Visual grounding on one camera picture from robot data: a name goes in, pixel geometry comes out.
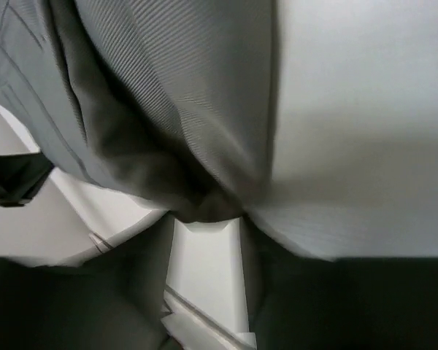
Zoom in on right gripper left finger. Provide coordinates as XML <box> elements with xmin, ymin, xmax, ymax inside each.
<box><xmin>0</xmin><ymin>215</ymin><xmax>175</xmax><ymax>350</ymax></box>

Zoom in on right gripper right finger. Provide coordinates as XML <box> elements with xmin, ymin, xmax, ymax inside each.
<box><xmin>239</xmin><ymin>217</ymin><xmax>438</xmax><ymax>349</ymax></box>

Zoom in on grey pleated skirt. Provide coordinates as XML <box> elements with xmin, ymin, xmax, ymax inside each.
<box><xmin>0</xmin><ymin>1</ymin><xmax>275</xmax><ymax>222</ymax></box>

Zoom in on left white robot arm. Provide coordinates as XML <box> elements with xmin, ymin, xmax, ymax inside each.
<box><xmin>0</xmin><ymin>152</ymin><xmax>54</xmax><ymax>208</ymax></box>

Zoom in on aluminium table frame rail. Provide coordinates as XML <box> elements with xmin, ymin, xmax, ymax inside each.
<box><xmin>164</xmin><ymin>283</ymin><xmax>262</xmax><ymax>349</ymax></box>

